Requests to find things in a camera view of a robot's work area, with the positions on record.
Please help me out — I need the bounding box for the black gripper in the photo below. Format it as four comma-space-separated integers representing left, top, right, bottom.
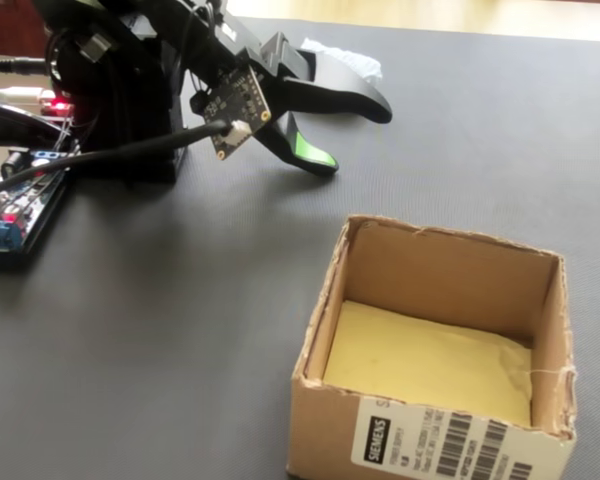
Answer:
199, 9, 394, 178

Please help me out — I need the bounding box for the light blue yarn block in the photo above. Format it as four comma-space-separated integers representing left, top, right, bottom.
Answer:
299, 37, 384, 84

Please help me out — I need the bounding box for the open brown cardboard box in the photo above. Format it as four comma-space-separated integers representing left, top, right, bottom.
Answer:
285, 213, 579, 480

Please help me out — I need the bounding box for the small board with red LED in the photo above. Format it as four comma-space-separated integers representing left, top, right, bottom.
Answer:
38, 96, 77, 120

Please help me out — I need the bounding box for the yellow pad lining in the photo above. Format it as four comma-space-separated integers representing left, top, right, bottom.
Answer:
323, 299, 534, 429

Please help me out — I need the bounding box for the black curved band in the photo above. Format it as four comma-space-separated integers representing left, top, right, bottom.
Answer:
0, 98, 57, 149

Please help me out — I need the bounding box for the brown wooden cabinet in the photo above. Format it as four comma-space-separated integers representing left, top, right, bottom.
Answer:
0, 0, 37, 54

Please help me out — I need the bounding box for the controller board with blue terminal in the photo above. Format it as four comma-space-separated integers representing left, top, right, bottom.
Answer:
0, 147, 84, 271

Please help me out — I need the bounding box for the white Siemens barcode label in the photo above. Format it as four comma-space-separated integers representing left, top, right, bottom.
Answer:
350, 397, 539, 480

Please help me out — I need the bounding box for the bare camera circuit board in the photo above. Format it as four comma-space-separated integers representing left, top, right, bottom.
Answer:
189, 64, 272, 162

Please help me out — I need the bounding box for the thick black camera cable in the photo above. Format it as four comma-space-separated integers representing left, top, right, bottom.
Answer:
0, 121, 254, 199

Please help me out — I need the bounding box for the black barrel plug cable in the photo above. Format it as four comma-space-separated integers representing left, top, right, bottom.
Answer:
0, 56, 49, 77

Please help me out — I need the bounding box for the white plug cable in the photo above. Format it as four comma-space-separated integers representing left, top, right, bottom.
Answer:
0, 85, 56, 101

